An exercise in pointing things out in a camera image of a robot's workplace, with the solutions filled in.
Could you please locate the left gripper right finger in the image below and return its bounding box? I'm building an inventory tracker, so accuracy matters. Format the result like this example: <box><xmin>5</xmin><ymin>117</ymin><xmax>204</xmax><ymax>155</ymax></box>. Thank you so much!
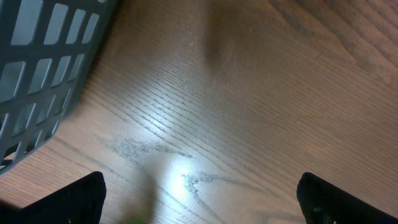
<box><xmin>297</xmin><ymin>172</ymin><xmax>397</xmax><ymax>224</ymax></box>

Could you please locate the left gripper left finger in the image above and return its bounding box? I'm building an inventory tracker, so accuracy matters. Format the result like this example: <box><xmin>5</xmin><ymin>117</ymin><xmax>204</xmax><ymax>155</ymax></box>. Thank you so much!
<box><xmin>1</xmin><ymin>171</ymin><xmax>106</xmax><ymax>224</ymax></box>

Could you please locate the grey plastic mesh basket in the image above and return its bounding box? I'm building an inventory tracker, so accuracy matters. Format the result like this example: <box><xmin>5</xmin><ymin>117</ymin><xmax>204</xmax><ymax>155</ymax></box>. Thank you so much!
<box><xmin>1</xmin><ymin>0</ymin><xmax>116</xmax><ymax>174</ymax></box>

